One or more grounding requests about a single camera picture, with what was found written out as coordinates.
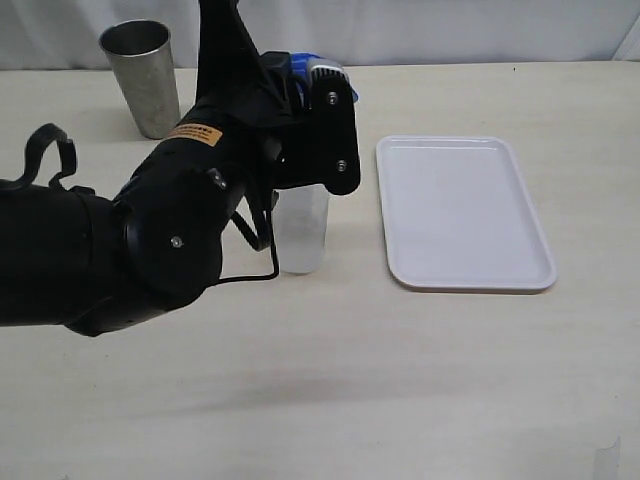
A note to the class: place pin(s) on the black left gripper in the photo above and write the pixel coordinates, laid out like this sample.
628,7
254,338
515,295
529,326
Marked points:
252,90

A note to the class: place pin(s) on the white backdrop curtain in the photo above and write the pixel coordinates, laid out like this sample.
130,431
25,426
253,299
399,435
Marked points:
64,34

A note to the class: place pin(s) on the clear plastic tall container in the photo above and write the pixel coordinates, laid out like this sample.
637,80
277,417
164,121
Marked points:
300,223

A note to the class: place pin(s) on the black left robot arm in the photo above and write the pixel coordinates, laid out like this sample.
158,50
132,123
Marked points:
94,265

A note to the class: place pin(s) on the stainless steel tumbler cup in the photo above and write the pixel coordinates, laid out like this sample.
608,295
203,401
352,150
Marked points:
140,56

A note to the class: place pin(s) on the white rectangular plastic tray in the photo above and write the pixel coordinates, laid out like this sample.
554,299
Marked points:
457,216

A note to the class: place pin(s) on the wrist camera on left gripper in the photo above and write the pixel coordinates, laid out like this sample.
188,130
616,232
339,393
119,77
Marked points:
325,75

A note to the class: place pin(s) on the blue plastic container lid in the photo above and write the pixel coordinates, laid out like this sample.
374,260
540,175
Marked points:
297,75

